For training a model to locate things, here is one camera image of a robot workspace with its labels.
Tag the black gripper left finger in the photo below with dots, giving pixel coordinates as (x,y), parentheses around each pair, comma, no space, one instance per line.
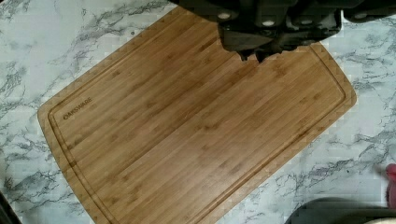
(244,44)

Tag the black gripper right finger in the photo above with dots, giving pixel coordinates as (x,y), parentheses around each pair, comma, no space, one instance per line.
(286,42)

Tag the red strawberry near edge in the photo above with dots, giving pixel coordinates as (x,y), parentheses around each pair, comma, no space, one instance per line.
(391,189)

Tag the dark round tray rim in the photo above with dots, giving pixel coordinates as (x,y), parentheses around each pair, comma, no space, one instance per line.
(333,210)

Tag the bamboo cutting board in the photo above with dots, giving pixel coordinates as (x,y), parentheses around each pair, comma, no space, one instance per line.
(173,129)

